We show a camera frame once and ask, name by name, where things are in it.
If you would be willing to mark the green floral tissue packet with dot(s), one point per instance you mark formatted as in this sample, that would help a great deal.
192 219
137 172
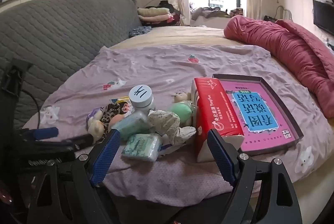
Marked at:
141 147

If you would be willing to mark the pile of clothes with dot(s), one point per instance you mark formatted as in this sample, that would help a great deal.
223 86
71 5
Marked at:
208 13

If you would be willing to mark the peach makeup sponge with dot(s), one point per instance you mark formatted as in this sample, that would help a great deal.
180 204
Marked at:
116 119

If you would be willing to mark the white round jar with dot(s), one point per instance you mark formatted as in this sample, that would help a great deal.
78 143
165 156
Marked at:
141 95

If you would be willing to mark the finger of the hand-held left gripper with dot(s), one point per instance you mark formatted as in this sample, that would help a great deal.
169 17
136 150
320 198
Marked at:
45 133
78 140

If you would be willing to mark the leopard print plush toy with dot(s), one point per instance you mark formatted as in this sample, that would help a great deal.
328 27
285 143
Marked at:
109 112

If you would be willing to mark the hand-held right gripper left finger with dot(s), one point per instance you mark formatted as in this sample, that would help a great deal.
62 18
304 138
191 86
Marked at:
104 158

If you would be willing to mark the patterned cushion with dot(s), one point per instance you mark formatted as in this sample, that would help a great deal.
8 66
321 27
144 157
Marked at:
237 12

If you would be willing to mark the stack of folded clothes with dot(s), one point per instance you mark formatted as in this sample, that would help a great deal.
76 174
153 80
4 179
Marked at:
154 14

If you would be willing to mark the grey quilted headboard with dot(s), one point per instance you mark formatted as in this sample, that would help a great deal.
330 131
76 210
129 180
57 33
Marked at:
65 31

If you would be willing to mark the dark bag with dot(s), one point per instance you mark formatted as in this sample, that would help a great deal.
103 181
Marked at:
270 18

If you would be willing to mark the black television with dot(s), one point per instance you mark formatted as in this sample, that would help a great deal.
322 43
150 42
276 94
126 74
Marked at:
323 15

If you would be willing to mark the light green tissue packet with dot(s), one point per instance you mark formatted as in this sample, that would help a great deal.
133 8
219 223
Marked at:
133 125

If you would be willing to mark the metal rack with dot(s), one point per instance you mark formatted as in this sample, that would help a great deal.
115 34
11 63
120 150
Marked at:
281 9

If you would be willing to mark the pink shallow box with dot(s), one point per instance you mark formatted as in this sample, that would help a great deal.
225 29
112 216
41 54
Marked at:
263 114

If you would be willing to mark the blue patterned cloth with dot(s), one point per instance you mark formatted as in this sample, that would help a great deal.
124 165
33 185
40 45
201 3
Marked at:
139 31

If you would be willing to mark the beige bed sheet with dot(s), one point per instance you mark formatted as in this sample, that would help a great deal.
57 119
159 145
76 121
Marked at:
182 33

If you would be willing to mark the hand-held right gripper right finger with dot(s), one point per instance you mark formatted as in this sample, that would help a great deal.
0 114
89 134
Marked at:
220 158

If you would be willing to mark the beige teddy bear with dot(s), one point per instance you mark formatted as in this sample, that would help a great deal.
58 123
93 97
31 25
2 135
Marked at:
181 97

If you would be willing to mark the patterned beige sock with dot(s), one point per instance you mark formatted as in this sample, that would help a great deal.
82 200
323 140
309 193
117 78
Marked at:
167 122

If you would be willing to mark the pink quilt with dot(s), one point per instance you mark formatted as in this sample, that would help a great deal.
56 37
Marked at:
287 52

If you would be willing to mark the red tissue pack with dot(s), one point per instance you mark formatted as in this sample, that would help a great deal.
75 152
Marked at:
216 109

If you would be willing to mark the purple white soft toy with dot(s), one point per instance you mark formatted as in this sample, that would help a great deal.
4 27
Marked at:
94 113

